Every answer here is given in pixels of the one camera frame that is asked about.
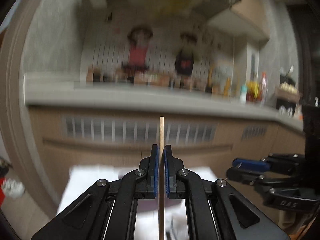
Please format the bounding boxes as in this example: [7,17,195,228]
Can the wooden chopstick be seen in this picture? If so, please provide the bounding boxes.
[158,116,165,240]

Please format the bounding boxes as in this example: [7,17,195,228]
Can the grey kitchen countertop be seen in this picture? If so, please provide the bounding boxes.
[22,73,303,132]

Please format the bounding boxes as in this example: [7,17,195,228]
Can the small grey vent grille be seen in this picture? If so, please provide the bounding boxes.
[241,125,267,140]

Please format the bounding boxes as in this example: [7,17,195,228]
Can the white textured table cloth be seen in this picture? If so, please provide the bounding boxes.
[41,158,219,239]

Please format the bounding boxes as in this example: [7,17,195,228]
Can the orange drink bottle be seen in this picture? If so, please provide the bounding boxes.
[260,72,268,105]

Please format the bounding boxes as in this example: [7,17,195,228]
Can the grey ventilation grille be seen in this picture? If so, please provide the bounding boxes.
[62,116,217,146]

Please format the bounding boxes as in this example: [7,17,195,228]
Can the white sneakers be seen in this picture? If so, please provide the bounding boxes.
[1,179,25,199]

